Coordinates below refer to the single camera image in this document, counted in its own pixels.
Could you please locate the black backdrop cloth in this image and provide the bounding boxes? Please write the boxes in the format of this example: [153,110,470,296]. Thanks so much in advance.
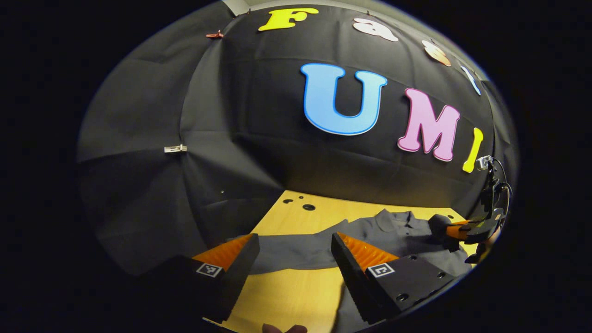
[76,0,518,278]

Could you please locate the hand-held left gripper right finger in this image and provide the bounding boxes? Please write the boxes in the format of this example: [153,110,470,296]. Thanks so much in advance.
[331,231,458,325]

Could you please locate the grey polo shirt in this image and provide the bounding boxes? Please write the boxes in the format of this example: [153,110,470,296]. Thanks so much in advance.
[250,209,472,333]

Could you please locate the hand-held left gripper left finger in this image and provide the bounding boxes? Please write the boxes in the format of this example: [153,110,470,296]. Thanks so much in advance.
[139,233,261,324]

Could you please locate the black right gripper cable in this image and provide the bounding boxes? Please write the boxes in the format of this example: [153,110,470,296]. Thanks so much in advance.
[491,158,513,216]

